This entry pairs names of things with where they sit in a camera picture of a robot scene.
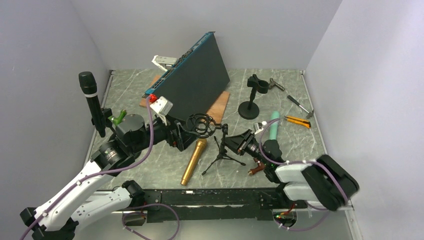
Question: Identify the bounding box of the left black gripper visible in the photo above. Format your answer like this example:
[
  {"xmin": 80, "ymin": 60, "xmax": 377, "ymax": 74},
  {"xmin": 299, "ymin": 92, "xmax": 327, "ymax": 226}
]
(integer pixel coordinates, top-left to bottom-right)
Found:
[{"xmin": 130, "ymin": 112, "xmax": 201, "ymax": 154}]

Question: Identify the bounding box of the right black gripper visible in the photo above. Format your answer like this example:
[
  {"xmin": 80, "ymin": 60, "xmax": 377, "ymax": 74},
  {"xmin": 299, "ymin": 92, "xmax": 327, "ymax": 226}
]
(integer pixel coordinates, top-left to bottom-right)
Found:
[{"xmin": 221, "ymin": 129, "xmax": 270, "ymax": 166}]

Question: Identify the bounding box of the black tripod shock mount stand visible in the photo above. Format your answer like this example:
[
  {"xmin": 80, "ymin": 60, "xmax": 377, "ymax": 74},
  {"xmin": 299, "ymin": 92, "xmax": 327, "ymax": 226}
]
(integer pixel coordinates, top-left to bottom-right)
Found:
[{"xmin": 185, "ymin": 113, "xmax": 246, "ymax": 176}]

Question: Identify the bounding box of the gold microphone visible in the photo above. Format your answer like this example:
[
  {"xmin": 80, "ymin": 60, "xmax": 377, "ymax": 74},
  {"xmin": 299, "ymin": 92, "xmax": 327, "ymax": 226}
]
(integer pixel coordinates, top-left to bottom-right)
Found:
[{"xmin": 180, "ymin": 138, "xmax": 208, "ymax": 186}]

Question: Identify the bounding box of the black round base mic stand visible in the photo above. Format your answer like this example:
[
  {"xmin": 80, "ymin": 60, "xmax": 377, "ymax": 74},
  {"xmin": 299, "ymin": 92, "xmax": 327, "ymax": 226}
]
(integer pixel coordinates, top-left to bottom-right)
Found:
[{"xmin": 237, "ymin": 74, "xmax": 269, "ymax": 120}]

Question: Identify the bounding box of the teal green microphone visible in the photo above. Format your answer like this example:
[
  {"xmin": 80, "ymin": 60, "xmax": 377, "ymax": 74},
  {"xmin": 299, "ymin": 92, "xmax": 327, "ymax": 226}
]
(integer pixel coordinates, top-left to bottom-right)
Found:
[{"xmin": 268, "ymin": 111, "xmax": 280, "ymax": 140}]

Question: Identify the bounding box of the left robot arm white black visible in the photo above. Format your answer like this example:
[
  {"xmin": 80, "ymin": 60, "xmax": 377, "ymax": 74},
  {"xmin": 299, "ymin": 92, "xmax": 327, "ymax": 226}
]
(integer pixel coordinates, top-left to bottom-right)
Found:
[{"xmin": 20, "ymin": 114, "xmax": 198, "ymax": 240}]

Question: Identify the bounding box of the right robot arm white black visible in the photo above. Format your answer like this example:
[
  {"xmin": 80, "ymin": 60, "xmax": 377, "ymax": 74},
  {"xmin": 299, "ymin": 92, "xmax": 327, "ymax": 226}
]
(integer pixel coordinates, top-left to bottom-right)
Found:
[{"xmin": 224, "ymin": 129, "xmax": 360, "ymax": 211}]

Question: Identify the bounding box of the black stand with black microphone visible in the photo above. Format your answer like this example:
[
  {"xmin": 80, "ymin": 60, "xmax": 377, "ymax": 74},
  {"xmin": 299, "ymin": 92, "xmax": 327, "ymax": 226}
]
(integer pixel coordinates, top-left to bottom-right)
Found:
[{"xmin": 90, "ymin": 108, "xmax": 118, "ymax": 138}]

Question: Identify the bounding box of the black microphone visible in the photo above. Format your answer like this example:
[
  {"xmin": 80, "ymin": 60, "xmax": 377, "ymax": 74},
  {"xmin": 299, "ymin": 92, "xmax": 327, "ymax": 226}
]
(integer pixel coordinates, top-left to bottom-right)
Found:
[{"xmin": 78, "ymin": 71, "xmax": 106, "ymax": 138}]

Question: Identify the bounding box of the green plastic faucet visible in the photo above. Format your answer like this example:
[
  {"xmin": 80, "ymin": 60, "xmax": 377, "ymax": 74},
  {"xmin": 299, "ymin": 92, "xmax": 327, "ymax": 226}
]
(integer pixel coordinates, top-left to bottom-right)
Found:
[{"xmin": 108, "ymin": 109, "xmax": 127, "ymax": 126}]

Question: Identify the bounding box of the yellow utility knife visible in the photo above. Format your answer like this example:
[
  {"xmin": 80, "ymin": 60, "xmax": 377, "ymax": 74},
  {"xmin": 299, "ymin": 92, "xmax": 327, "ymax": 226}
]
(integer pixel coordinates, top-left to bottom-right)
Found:
[{"xmin": 284, "ymin": 116, "xmax": 312, "ymax": 129}]

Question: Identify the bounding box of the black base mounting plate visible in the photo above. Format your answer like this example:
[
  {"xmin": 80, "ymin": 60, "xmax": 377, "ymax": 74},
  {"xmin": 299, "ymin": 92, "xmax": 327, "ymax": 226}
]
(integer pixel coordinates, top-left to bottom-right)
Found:
[{"xmin": 110, "ymin": 188, "xmax": 316, "ymax": 223}]

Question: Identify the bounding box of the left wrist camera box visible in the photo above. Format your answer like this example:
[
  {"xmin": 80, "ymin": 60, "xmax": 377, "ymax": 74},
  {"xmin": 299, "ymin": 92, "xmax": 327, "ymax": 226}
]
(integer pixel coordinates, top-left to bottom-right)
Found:
[{"xmin": 148, "ymin": 94, "xmax": 173, "ymax": 126}]

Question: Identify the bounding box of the blue network switch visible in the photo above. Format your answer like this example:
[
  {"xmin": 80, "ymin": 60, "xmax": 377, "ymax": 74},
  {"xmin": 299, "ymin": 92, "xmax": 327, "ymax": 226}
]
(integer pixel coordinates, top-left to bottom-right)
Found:
[{"xmin": 143, "ymin": 31, "xmax": 230, "ymax": 116}]

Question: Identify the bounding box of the white metal bracket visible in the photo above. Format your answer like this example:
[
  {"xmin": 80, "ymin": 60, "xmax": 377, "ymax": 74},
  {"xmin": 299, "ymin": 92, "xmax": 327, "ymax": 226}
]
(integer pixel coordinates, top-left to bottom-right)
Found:
[{"xmin": 151, "ymin": 55, "xmax": 177, "ymax": 72}]

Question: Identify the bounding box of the small black handled hammer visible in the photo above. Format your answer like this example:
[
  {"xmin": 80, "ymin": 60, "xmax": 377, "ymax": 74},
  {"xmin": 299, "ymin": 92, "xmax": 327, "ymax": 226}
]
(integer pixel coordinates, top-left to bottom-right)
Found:
[{"xmin": 287, "ymin": 95, "xmax": 314, "ymax": 119}]

